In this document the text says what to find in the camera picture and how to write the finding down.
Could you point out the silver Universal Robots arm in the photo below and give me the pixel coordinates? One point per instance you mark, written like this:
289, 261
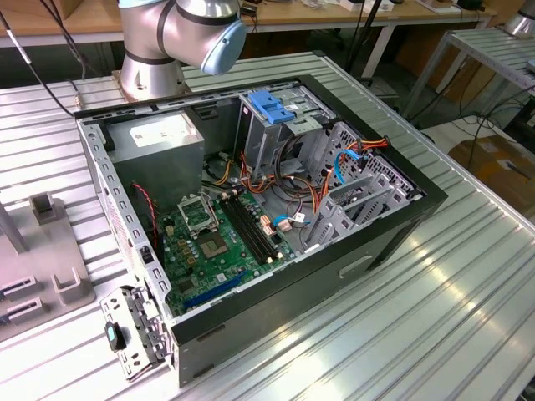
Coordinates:
150, 42

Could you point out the grey metal disk bay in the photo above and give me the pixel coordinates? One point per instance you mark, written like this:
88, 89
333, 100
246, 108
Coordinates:
334, 227

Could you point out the orange board power connector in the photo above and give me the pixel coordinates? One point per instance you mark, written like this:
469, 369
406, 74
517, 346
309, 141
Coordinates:
266, 224

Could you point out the black RAM slot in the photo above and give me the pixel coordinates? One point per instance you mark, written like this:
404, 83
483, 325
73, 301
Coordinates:
261, 229
255, 229
243, 229
248, 229

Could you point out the green motherboard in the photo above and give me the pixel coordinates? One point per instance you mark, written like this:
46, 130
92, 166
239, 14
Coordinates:
236, 240

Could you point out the metal locking lever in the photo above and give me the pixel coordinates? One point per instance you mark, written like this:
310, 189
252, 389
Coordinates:
215, 215

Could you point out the grey metal drive cage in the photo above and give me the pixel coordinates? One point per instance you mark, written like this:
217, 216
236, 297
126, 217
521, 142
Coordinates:
259, 142

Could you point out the CPU socket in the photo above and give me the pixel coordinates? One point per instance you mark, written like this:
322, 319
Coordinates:
214, 246

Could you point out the blue plastic drive latch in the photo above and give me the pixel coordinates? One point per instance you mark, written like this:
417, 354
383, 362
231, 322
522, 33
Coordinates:
267, 106

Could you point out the black open PC case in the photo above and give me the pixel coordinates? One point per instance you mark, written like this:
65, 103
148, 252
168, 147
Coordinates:
292, 301

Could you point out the blue expansion slot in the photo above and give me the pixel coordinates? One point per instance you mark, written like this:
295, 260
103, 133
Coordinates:
213, 292

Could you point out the grey power supply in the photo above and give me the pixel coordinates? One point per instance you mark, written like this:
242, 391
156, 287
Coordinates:
159, 167

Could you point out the black chipset chip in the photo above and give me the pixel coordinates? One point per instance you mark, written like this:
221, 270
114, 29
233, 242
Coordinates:
186, 285

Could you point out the black case fan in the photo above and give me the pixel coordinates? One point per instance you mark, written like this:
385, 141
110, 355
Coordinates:
144, 209

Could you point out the black latch with teal tab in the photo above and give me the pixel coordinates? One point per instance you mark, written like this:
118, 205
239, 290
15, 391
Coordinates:
113, 336

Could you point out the brown cardboard box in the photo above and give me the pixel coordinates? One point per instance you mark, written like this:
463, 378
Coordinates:
493, 167
472, 79

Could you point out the grey parts rack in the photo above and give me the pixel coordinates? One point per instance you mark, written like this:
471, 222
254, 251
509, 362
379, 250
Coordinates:
42, 246

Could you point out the wooden desk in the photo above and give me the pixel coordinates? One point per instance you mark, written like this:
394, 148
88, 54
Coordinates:
418, 16

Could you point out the metal slat side table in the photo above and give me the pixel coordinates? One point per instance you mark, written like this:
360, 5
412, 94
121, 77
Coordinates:
493, 46

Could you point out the grey metal slot bracket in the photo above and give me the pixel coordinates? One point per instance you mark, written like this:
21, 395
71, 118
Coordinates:
140, 334

